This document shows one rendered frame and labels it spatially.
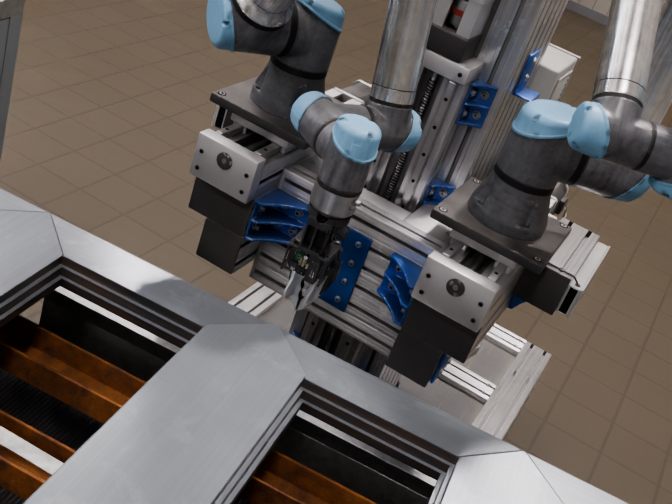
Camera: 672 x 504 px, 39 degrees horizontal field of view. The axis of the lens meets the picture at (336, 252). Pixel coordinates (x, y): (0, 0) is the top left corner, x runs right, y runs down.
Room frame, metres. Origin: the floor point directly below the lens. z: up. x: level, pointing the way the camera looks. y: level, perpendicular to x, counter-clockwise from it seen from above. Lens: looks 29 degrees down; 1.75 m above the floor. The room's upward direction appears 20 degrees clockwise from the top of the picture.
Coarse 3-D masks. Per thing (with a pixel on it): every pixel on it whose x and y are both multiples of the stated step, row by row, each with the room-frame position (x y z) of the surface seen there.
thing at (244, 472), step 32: (32, 288) 1.18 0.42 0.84; (96, 288) 1.24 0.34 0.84; (0, 320) 1.09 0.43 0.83; (128, 320) 1.22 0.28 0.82; (160, 320) 1.22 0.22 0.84; (288, 416) 1.12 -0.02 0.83; (320, 416) 1.15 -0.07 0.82; (352, 416) 1.15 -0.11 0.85; (256, 448) 1.01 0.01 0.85; (384, 448) 1.13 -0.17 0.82; (416, 448) 1.13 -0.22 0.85; (448, 480) 1.09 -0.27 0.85
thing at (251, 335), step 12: (216, 324) 1.23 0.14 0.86; (228, 324) 1.24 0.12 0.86; (240, 324) 1.25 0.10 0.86; (252, 324) 1.26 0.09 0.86; (240, 336) 1.22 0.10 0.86; (252, 336) 1.23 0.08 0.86; (264, 336) 1.24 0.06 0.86; (276, 336) 1.25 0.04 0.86; (264, 348) 1.21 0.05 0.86; (276, 348) 1.22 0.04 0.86; (288, 348) 1.24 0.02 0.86; (276, 360) 1.19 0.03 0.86; (288, 360) 1.20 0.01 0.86; (300, 372) 1.19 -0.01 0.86
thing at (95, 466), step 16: (80, 448) 0.88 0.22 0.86; (96, 448) 0.89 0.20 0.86; (112, 448) 0.90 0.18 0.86; (64, 464) 0.84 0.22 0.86; (80, 464) 0.85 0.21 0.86; (96, 464) 0.86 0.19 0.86; (112, 464) 0.87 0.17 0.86; (128, 464) 0.88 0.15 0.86; (80, 480) 0.83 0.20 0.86; (96, 480) 0.83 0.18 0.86; (112, 480) 0.84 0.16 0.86; (128, 480) 0.85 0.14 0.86; (144, 480) 0.86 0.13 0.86; (160, 480) 0.87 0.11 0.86; (96, 496) 0.81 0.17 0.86; (112, 496) 0.82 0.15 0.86; (128, 496) 0.83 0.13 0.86; (144, 496) 0.84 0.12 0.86; (160, 496) 0.85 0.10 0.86; (176, 496) 0.86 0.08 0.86; (192, 496) 0.87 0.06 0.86
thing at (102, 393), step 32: (0, 352) 1.16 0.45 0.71; (32, 352) 1.22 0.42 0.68; (64, 352) 1.22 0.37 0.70; (32, 384) 1.15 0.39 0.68; (64, 384) 1.14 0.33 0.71; (96, 384) 1.20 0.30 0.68; (128, 384) 1.20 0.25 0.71; (96, 416) 1.13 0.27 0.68; (256, 480) 1.08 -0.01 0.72; (288, 480) 1.14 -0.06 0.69; (320, 480) 1.13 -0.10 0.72
